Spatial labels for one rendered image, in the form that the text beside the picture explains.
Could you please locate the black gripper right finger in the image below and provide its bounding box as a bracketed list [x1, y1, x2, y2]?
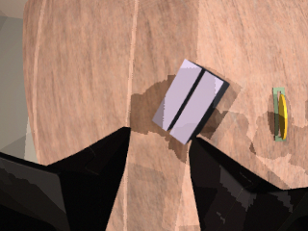
[189, 136, 308, 231]

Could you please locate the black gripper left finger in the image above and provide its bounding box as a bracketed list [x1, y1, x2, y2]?
[0, 126, 131, 231]

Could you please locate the gold coin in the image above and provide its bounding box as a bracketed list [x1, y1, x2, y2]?
[278, 93, 288, 140]

